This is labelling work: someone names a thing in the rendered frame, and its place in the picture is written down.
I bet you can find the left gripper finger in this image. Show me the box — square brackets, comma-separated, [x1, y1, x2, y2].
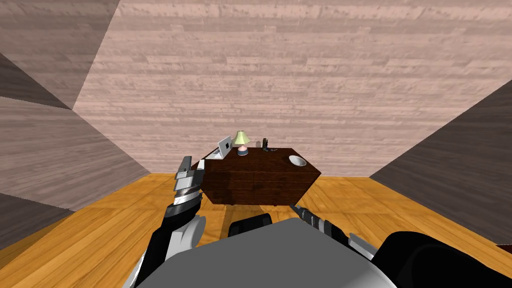
[176, 155, 194, 179]
[194, 159, 206, 186]

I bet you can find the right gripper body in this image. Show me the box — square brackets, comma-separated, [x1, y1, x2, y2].
[289, 203, 323, 233]

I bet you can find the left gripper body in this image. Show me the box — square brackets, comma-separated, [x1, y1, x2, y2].
[173, 169, 203, 193]

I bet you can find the white laptop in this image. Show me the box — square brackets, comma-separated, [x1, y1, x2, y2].
[207, 135, 234, 161]

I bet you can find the yellow shade table lamp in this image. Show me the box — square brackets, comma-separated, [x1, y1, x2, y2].
[233, 130, 252, 157]

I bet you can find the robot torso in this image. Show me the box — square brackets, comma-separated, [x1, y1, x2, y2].
[135, 213, 398, 288]

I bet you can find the dark brown wooden dresser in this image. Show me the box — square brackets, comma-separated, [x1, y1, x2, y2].
[191, 147, 323, 207]

